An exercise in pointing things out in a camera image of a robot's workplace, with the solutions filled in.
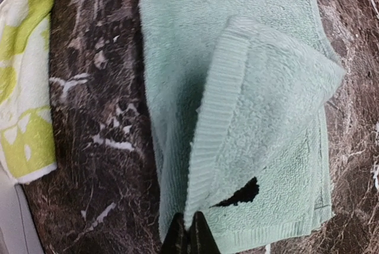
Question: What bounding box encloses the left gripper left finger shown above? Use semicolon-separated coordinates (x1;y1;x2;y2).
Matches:
160;213;188;254

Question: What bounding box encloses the sage green towel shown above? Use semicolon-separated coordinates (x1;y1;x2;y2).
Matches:
139;0;345;253

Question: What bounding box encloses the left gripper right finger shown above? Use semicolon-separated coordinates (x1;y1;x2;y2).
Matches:
189;211;220;254

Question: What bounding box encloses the yellow-green patterned towel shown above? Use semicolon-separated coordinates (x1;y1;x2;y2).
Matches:
1;0;57;184

